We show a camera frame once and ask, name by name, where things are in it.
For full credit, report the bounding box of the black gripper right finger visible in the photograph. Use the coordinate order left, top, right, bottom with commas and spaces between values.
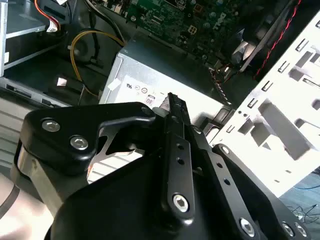
175, 94, 312, 240

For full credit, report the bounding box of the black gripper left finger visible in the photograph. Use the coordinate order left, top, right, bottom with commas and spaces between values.
14, 92, 196, 223

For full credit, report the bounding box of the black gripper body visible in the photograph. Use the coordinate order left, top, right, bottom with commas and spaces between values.
44, 149, 241, 240

